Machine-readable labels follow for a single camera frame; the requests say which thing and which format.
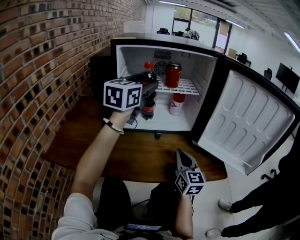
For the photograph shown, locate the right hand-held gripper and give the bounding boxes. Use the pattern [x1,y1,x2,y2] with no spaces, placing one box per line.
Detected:
[174,149,207,196]

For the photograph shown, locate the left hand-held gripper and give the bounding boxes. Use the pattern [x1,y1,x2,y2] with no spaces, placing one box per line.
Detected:
[103,73,159,128]

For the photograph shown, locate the red-capped cola bottle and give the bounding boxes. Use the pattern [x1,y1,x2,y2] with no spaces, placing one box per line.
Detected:
[137,61,158,85]
[141,97,157,120]

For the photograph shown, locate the black mini fridge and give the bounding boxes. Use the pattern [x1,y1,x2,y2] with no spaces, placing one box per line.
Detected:
[109,32,300,176]

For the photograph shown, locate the person's left forearm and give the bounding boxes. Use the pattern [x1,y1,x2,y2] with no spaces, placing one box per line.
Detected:
[69,121,125,205]

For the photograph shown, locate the person's right forearm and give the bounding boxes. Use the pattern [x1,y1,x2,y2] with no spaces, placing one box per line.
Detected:
[174,193,195,240]

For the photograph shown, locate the person's left hand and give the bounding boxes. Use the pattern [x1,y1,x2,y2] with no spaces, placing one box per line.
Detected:
[108,109,134,129]

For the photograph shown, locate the red drink can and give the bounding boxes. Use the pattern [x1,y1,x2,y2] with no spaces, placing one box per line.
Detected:
[165,61,183,89]

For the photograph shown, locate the white and red bottle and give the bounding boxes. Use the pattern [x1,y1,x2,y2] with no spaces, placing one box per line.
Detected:
[169,92,187,116]

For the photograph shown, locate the black-framed glass window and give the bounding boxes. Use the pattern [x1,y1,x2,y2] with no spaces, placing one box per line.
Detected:
[172,5,233,52]

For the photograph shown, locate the black device with blue screen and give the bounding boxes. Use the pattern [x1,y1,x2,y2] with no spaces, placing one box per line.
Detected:
[123,222,165,233]

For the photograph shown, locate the long ceiling light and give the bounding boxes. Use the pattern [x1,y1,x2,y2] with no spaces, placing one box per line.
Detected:
[225,19,246,30]
[157,0,188,8]
[283,31,300,52]

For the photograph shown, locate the black castor chair base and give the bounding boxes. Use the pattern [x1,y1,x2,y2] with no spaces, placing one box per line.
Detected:
[261,168,281,181]

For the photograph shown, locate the person's black shorts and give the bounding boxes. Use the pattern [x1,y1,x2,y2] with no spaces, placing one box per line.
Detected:
[95,177,181,235]

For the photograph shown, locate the person's white shirt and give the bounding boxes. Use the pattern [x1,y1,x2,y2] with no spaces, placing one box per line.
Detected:
[51,191,174,240]

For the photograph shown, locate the black computer monitor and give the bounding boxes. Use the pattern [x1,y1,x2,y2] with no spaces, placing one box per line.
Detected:
[275,62,300,95]

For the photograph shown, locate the white wire shelf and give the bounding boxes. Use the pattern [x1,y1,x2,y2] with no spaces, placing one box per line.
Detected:
[154,75,201,96]

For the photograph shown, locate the beaded bracelet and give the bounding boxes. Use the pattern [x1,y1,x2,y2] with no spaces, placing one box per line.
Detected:
[103,117,125,135]

